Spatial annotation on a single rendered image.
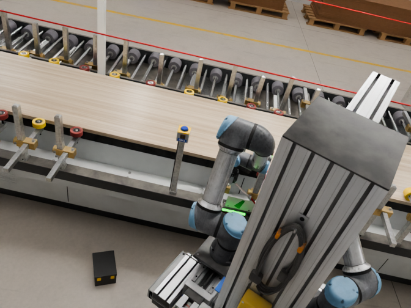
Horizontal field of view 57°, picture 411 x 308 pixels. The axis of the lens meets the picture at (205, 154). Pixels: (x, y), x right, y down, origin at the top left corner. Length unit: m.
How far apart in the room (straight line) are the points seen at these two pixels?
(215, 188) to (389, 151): 0.85
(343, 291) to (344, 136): 0.85
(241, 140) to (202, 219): 0.39
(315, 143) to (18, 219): 2.74
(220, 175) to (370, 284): 0.75
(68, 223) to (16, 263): 0.46
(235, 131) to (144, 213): 1.64
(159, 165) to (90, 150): 0.49
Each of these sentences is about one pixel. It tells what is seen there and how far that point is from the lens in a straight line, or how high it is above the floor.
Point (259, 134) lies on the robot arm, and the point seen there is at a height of 1.62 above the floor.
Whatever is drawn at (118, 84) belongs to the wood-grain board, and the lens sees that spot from 3.09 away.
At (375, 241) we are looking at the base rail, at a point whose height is 0.70.
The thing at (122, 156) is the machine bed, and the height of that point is 0.73.
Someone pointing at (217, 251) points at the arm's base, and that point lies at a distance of 1.77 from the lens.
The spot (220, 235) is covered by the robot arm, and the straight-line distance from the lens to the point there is 1.68.
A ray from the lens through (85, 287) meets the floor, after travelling 2.89.
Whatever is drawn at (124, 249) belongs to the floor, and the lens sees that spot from 3.05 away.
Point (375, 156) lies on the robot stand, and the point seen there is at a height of 2.03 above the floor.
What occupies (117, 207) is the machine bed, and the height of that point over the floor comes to 0.18.
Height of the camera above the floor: 2.51
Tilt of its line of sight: 40 degrees down
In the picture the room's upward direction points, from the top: 14 degrees clockwise
